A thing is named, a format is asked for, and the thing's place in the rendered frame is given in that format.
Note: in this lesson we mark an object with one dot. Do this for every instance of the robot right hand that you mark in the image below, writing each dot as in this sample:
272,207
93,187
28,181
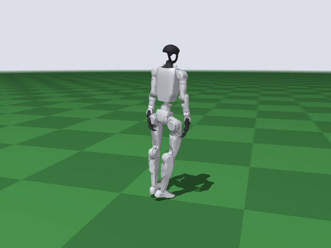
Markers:
187,123

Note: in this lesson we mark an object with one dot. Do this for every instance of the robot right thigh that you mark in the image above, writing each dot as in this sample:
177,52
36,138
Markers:
175,126

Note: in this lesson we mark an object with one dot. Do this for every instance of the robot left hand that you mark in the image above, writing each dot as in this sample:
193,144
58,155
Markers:
149,121

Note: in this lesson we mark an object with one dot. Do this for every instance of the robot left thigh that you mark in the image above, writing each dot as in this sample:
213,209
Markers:
156,137

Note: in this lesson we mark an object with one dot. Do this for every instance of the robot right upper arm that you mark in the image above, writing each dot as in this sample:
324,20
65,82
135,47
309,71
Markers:
182,77

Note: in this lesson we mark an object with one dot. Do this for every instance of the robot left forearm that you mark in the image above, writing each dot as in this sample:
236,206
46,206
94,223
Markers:
151,105

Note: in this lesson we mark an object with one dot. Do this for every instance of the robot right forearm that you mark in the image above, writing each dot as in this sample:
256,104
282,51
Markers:
185,107

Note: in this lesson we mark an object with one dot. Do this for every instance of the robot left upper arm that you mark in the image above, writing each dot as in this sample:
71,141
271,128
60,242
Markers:
153,82

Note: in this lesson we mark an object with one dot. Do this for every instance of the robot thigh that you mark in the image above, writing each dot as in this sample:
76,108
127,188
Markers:
175,126
156,137

